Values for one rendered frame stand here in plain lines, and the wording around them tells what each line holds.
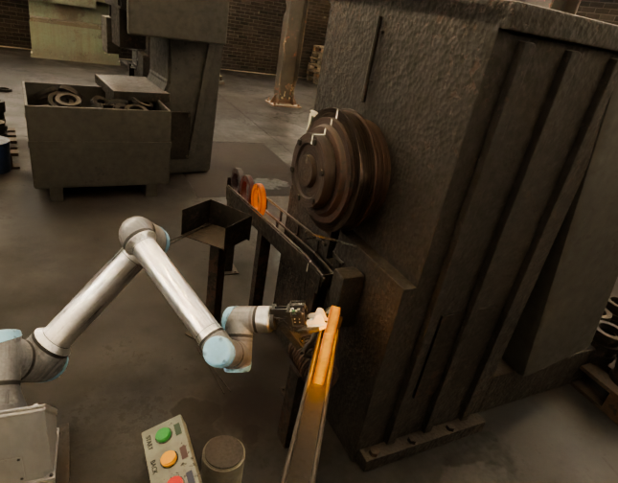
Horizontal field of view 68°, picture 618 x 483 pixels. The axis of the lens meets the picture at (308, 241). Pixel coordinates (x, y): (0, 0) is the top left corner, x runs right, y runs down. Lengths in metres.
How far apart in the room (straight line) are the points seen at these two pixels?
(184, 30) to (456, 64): 2.98
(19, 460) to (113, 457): 0.39
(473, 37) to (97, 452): 1.96
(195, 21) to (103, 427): 3.11
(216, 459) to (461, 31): 1.39
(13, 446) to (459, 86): 1.74
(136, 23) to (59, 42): 6.63
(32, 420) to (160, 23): 3.12
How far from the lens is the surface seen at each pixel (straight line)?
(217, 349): 1.44
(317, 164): 1.70
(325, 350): 1.38
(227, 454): 1.44
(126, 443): 2.15
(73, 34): 10.61
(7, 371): 1.83
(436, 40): 1.60
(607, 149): 1.98
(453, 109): 1.49
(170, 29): 4.14
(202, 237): 2.29
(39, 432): 1.78
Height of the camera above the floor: 1.66
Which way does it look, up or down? 27 degrees down
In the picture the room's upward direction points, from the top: 10 degrees clockwise
